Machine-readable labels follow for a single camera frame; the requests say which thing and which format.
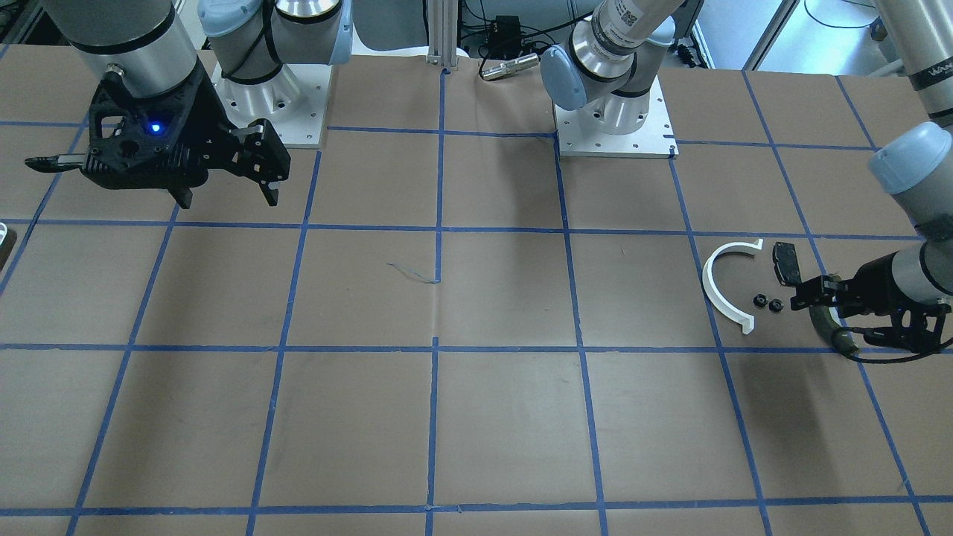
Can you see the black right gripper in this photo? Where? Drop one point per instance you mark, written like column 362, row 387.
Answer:
column 211, row 117

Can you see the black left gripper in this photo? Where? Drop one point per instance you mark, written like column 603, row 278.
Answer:
column 878, row 281

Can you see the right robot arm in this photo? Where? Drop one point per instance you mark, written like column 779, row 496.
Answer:
column 149, row 43

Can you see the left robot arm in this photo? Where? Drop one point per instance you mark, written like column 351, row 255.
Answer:
column 607, row 54

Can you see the dark curved brake shoe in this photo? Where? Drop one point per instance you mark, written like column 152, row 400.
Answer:
column 826, row 321

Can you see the small black brake pad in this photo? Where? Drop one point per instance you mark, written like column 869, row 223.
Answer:
column 786, row 264

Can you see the white curved plastic part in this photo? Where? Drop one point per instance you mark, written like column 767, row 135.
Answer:
column 745, row 321

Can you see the black electronics box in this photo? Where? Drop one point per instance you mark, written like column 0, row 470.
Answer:
column 504, row 30

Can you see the silver cylindrical tool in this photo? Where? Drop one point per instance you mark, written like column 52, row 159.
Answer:
column 509, row 67

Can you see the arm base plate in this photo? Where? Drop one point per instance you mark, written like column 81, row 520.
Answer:
column 618, row 127
column 295, row 101

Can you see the aluminium frame post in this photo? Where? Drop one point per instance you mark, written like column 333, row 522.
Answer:
column 442, row 19

